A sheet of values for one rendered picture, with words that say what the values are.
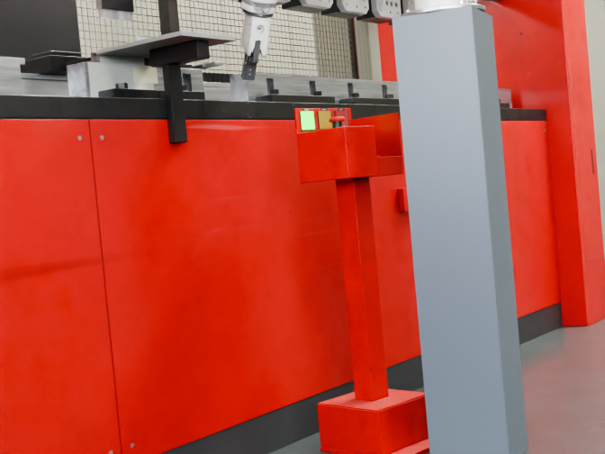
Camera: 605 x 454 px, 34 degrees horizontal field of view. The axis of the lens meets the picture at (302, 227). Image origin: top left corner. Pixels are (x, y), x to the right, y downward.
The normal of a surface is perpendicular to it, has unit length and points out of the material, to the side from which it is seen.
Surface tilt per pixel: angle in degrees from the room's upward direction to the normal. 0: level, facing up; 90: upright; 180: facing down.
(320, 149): 90
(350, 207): 90
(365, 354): 90
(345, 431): 90
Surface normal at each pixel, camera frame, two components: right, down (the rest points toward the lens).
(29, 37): 0.80, -0.05
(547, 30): -0.59, 0.08
